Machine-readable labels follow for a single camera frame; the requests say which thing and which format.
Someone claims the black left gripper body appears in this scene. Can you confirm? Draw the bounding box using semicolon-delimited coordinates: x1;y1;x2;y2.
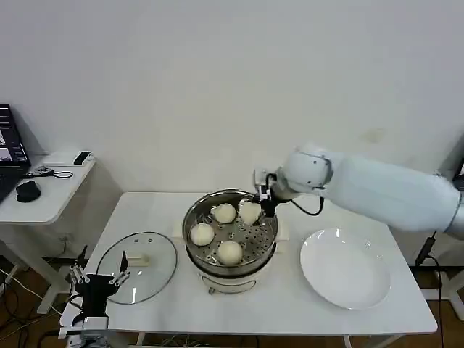
74;273;118;320

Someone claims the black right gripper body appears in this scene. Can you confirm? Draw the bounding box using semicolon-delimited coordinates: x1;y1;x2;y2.
258;196;280;218

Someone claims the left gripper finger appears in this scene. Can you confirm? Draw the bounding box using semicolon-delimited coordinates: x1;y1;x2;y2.
69;245;91;286
109;250;132;288

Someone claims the white steamed bun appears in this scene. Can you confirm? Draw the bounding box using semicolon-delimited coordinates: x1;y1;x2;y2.
190;223;215;247
238;202;261;225
211;202;236;225
216;239;244;265

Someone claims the steel steamer basket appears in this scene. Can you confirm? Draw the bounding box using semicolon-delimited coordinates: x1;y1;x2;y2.
182;188;281;271

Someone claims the cream electric cooker base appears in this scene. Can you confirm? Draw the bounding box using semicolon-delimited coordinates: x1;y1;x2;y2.
172;220;291;295

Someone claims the white side desk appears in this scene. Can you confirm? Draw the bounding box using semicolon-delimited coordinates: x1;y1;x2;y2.
0;149;98;315

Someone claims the black computer mouse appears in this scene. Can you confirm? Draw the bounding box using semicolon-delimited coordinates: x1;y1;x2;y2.
15;180;41;203

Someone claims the white round plate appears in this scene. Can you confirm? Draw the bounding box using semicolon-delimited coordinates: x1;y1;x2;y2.
299;227;392;311

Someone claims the black laptop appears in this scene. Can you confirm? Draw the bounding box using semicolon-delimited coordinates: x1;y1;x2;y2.
0;104;33;204

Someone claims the glass lid with cream handle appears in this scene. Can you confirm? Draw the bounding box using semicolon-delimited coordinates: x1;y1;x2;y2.
96;231;178;305

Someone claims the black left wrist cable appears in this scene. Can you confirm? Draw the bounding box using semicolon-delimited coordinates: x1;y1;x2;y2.
67;294;86;328

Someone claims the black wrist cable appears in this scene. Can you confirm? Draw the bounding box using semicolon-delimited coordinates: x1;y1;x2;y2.
67;294;86;328
265;173;326;218

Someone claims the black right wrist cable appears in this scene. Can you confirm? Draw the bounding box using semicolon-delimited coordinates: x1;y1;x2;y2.
265;173;326;218

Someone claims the white floor cable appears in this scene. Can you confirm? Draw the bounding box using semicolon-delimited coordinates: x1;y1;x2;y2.
0;267;63;315

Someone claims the thin black desk cable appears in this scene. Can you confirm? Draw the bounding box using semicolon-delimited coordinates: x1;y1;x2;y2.
22;165;74;180

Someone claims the black power cable with adapter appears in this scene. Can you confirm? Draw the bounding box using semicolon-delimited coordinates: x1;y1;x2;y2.
414;230;446;322

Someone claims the white desk frame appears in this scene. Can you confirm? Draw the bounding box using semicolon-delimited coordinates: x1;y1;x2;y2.
433;266;464;322

